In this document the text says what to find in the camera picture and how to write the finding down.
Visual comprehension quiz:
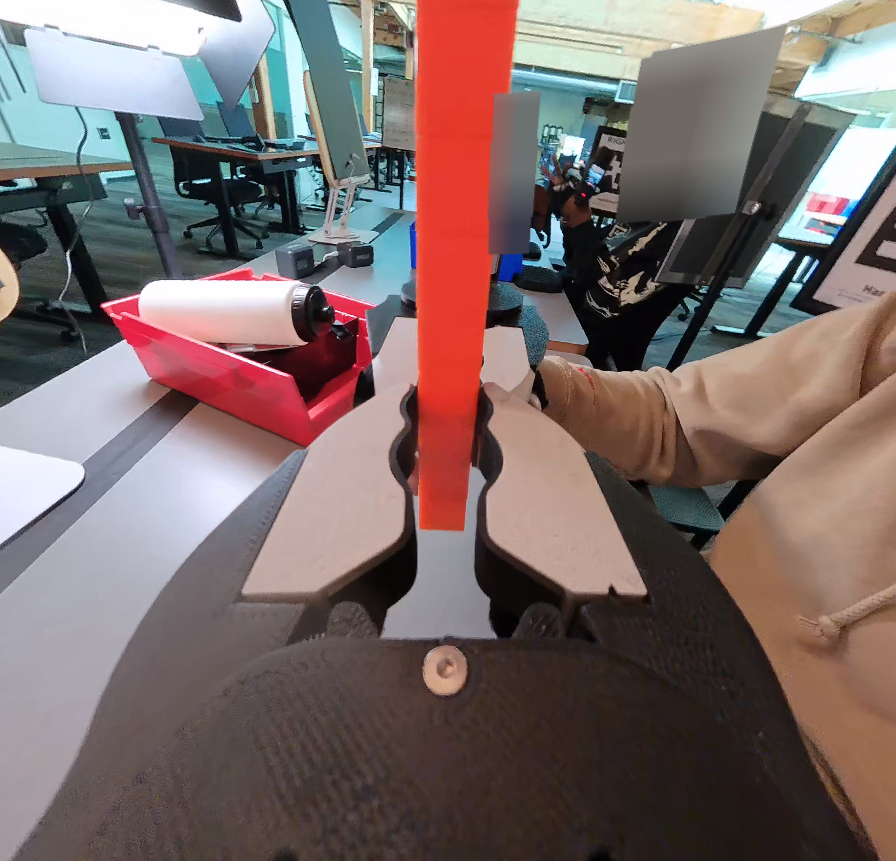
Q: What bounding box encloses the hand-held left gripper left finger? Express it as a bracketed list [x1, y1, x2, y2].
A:
[240, 382, 421, 634]

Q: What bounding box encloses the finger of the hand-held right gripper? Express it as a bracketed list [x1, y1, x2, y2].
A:
[370, 315, 421, 403]
[482, 326, 539, 403]

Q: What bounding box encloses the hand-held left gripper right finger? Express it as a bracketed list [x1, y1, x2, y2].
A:
[475, 382, 651, 634]

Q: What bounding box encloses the orange block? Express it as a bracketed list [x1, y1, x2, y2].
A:
[415, 0, 522, 532]

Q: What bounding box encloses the red divided plastic bin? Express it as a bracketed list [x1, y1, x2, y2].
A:
[100, 268, 377, 448]

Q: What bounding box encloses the white water bottle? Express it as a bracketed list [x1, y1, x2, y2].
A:
[138, 279, 337, 347]

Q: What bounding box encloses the person's right forearm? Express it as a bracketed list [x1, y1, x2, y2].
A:
[539, 301, 896, 487]

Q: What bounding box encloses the blue plastic bin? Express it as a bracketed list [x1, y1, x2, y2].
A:
[408, 221, 526, 283]

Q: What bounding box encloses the black bin divider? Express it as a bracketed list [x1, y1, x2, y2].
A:
[266, 319, 363, 406]

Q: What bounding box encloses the teal chair seat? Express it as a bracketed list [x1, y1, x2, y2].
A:
[647, 483, 727, 552]

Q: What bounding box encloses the grey dumbbell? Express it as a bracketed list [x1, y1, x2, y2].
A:
[275, 240, 375, 279]

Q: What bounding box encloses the wooden board stand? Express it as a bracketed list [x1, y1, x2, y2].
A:
[308, 168, 380, 243]

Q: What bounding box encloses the framed marker poster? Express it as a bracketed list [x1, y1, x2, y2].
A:
[791, 147, 896, 316]
[588, 125, 632, 216]

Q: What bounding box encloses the whiteboard on stand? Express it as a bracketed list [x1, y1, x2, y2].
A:
[381, 77, 418, 153]

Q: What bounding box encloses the wooden top desk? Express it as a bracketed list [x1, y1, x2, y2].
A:
[151, 133, 384, 255]
[0, 140, 135, 330]

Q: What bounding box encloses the black office chair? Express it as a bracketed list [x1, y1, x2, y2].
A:
[157, 116, 272, 251]

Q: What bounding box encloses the black easel stand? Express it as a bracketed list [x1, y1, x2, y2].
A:
[658, 102, 858, 372]

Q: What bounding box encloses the black light stand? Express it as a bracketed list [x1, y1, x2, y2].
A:
[115, 112, 184, 281]

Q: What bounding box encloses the white board stand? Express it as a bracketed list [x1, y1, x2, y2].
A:
[0, 444, 86, 549]

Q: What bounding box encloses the softbox light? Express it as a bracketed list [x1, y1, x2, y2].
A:
[0, 0, 275, 122]

